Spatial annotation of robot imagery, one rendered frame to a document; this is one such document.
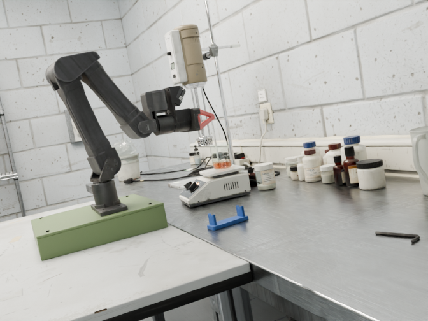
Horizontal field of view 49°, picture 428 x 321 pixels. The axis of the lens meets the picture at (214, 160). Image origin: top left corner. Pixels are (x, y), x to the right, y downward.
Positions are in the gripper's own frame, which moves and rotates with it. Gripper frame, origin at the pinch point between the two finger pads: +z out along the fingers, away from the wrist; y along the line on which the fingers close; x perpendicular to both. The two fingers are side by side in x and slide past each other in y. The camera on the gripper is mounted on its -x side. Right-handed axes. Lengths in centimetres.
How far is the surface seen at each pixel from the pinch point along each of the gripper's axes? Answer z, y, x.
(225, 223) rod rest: -21.8, -32.2, 24.9
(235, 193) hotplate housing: 0.1, -6.3, 24.1
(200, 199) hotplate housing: -10.6, -3.6, 23.6
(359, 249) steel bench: -20, -70, 26
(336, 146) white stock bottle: 28.0, -23.1, 14.8
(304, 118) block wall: 45.3, 6.5, 6.2
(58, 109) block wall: 22, 243, -23
